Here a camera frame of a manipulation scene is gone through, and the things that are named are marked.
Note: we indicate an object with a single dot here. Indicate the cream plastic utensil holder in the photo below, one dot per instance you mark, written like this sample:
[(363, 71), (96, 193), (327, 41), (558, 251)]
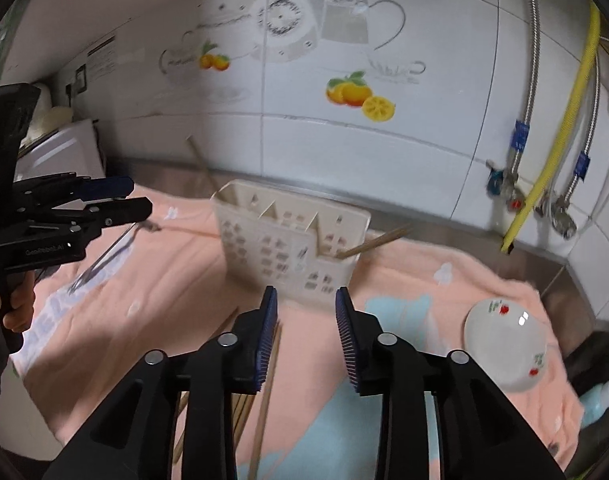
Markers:
[(264, 240)]

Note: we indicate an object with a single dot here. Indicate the metal angle valve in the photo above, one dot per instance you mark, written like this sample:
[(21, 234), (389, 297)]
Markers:
[(507, 185), (559, 215)]

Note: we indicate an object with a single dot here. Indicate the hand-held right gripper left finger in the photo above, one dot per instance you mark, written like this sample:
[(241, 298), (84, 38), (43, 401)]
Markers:
[(267, 345)]

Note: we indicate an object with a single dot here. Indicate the white bowl with red flowers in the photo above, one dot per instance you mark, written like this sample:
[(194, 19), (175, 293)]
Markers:
[(504, 345)]

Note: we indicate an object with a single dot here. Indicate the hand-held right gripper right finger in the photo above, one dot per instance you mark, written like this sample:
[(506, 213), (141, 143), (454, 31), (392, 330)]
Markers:
[(345, 345)]

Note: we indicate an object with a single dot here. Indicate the white rectangular appliance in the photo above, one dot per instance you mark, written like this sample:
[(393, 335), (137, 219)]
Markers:
[(54, 155)]

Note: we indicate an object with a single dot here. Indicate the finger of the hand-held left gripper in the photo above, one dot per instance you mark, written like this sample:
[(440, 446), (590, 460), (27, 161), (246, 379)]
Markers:
[(109, 187), (124, 210)]

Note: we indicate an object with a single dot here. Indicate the pink and blue towel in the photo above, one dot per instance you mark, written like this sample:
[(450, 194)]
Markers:
[(149, 335)]

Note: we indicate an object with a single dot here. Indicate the person's left hand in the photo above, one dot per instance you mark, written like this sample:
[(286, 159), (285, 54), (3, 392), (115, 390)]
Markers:
[(23, 310)]

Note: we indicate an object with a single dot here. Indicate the stainless steel spoon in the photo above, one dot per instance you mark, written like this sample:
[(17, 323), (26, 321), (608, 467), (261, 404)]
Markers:
[(134, 237), (102, 260)]

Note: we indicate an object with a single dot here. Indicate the black wall outlet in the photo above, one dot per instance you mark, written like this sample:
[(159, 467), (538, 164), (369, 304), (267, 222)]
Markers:
[(79, 79)]

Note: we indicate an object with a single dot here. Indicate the cream round object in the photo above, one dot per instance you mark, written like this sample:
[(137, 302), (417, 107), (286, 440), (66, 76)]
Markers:
[(49, 117)]

